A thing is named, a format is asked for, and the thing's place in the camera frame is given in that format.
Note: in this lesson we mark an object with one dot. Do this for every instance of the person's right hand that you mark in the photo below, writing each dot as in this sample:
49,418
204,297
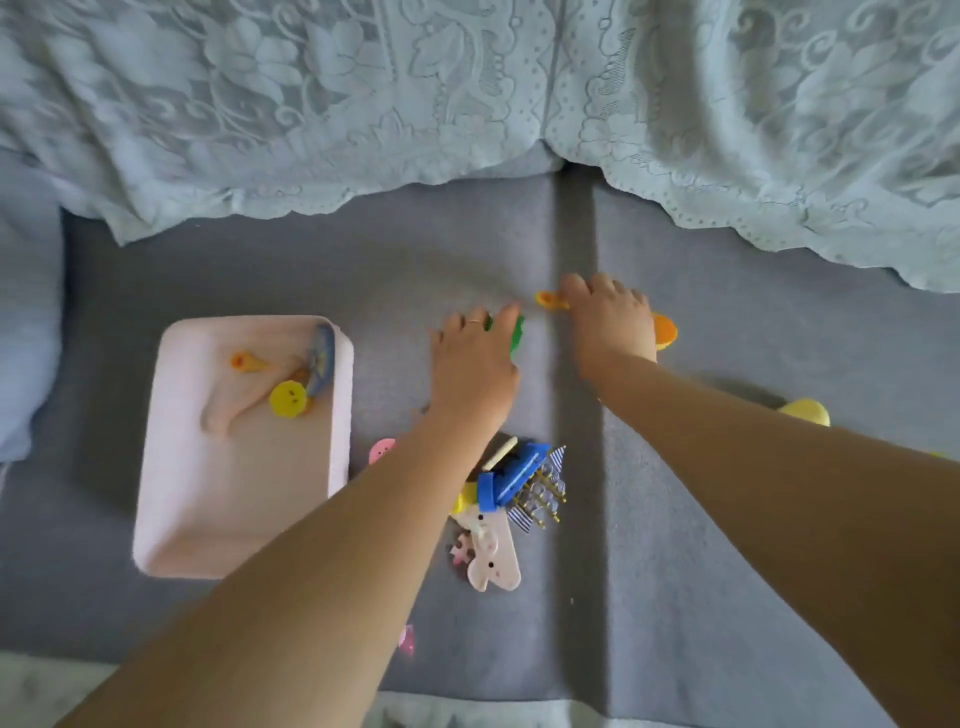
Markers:
611,330

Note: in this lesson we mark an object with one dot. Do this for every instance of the person's left hand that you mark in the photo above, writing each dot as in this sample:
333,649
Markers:
472,375

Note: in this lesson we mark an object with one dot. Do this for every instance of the green bumpy toy vegetable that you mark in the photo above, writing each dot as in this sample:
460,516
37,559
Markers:
517,334

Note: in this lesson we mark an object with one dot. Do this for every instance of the blue plastic toy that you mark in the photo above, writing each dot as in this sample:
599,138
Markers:
521,465

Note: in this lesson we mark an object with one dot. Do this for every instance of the pink round dotted toy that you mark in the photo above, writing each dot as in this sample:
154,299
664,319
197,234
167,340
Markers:
381,450

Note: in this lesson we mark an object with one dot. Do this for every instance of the striped card gold pins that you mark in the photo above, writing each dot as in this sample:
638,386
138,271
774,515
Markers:
544,499

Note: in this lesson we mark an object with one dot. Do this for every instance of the pale animal shaped toy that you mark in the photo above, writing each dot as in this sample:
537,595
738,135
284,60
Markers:
495,559

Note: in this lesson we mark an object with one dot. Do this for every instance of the yellow round toy piece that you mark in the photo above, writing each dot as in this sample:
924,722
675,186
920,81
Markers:
289,398

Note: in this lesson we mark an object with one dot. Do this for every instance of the small orange toy piece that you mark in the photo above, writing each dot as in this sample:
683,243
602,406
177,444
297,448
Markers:
247,362

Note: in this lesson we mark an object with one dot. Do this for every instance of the pink toy rolling pin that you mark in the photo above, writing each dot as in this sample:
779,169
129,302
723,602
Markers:
229,412

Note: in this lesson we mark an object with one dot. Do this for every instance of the pink plastic toy tray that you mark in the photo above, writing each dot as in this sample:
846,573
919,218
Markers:
240,487

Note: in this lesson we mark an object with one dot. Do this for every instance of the person's left forearm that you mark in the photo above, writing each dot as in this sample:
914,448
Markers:
300,600

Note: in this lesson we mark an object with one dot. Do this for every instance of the person's right forearm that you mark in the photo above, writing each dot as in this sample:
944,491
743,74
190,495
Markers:
787,510

